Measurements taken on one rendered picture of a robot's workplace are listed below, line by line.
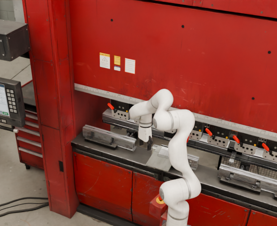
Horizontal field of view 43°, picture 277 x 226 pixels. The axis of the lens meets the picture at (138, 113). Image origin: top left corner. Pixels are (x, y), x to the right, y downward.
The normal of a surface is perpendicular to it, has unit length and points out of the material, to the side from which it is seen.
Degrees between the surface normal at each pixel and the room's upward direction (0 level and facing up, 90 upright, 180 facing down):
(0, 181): 0
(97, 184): 90
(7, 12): 90
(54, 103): 90
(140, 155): 0
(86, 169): 90
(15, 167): 0
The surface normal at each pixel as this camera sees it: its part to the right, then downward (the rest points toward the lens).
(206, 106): -0.40, 0.47
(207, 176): 0.04, -0.85
